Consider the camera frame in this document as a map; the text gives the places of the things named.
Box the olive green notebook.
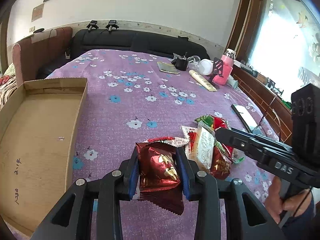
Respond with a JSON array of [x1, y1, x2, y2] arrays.
[[157, 61, 180, 75]]

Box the black smartphone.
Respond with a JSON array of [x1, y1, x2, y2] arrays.
[[231, 104, 260, 134]]

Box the beige long snack packet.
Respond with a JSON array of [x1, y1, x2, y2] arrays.
[[193, 124, 215, 172]]

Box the red white candy packet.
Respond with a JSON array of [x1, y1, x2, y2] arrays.
[[144, 126, 197, 159]]

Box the thin-framed eyeglasses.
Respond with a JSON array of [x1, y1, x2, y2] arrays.
[[252, 94, 286, 143]]

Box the black sofa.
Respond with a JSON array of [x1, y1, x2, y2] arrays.
[[36, 29, 209, 79]]

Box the brown cardboard tray box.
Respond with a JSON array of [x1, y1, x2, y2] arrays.
[[0, 77, 87, 236]]

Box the red gold snack packet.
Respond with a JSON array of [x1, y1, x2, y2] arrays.
[[210, 146, 231, 180]]

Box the mint green roll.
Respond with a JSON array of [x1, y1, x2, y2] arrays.
[[226, 75, 238, 89]]

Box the patterned blanket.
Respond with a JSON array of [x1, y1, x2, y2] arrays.
[[0, 63, 17, 109]]

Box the dark red foil snack packet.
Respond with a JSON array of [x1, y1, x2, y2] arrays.
[[136, 140, 184, 215]]

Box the wooden side cabinet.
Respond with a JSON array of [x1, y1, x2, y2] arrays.
[[232, 66, 293, 145]]

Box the person's right hand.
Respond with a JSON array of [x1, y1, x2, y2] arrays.
[[265, 177, 312, 224]]

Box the cream ruler-like strip box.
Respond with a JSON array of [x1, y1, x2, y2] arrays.
[[189, 70, 217, 92]]

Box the black phone stand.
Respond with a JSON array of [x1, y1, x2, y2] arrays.
[[209, 57, 224, 90]]

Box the purple floral tablecloth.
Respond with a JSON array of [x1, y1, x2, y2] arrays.
[[47, 50, 273, 239]]

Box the pink sleeved water bottle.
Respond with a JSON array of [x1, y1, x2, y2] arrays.
[[213, 49, 236, 86]]

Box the black small container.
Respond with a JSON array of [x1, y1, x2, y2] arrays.
[[171, 52, 189, 71]]

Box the brown red armchair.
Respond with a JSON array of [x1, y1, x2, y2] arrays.
[[12, 27, 73, 86]]

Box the green triangular snack packet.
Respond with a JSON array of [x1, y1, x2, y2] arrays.
[[194, 114, 231, 130]]

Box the black clamp on ledge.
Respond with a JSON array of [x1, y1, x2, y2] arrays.
[[106, 20, 119, 33], [86, 20, 99, 32]]

